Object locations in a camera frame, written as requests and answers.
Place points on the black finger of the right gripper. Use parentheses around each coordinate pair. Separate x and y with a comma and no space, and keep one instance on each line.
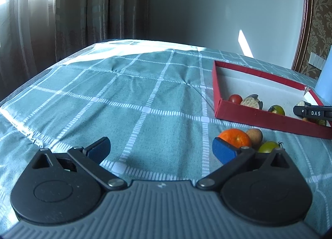
(314,112)

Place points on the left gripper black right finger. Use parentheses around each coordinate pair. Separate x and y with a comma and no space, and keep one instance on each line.
(263,188)

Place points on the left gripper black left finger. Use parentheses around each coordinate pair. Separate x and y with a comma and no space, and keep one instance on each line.
(59,188)

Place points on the yellow green tomato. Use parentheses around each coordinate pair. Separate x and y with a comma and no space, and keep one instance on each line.
(268,146)

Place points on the dark eggplant chunk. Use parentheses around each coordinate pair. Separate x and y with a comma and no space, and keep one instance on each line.
(252,101)
(304,104)

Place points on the blue electric kettle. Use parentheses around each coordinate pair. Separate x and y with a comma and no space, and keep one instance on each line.
(324,84)

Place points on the green tomato in tray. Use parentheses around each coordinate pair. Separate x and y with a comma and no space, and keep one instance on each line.
(277,109)

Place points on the brown kiwi on cloth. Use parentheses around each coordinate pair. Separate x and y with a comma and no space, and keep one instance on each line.
(255,136)

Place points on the orange mandarin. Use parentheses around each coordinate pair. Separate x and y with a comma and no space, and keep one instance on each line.
(235,137)

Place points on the red cardboard tray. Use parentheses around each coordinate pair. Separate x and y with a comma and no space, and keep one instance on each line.
(271,89)

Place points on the red cherry tomato left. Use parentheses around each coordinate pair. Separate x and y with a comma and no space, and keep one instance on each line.
(235,98)

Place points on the teal checked bedspread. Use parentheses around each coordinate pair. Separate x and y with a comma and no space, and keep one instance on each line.
(152,99)

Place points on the patterned brown curtain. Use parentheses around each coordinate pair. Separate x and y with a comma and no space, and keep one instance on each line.
(36,34)

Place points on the white wall switch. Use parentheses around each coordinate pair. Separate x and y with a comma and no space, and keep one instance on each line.
(316,61)

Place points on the brown wooden door frame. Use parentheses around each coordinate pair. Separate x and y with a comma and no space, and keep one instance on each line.
(304,35)

